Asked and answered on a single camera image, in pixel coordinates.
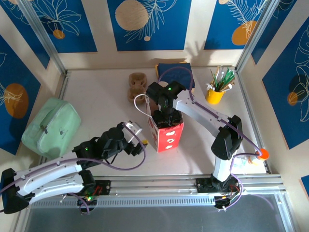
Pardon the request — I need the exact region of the slotted grey cable duct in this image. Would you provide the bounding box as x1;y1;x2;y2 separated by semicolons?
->
57;195;217;207

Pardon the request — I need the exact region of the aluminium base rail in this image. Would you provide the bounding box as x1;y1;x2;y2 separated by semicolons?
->
56;174;287;196

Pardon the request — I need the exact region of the mint green fabric pouch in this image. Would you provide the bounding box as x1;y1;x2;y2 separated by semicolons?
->
21;97;82;160

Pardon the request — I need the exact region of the aluminium frame post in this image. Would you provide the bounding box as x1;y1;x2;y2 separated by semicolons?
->
18;0;70;75
235;0;278;73

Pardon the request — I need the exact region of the red white paper gift bag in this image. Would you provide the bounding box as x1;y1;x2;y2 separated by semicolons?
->
134;94;184;153

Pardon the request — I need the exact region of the stack of pulp cup carriers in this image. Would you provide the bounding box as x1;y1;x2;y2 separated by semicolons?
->
127;73;148;103

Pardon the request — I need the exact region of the clear bottle orange cap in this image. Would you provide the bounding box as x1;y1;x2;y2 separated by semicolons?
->
233;148;270;170

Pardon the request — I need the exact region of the green paper wrapped straw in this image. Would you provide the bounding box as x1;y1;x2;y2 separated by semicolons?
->
219;67;232;86

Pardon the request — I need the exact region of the bunch of wrapped straws and chopsticks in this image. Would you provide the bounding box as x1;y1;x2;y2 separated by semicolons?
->
222;70;236;86

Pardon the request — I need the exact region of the blue napkin stack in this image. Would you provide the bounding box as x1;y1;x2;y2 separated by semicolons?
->
158;62;196;90

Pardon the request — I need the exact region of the yellow straw holder cup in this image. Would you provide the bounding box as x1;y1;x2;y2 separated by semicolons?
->
205;88;225;105

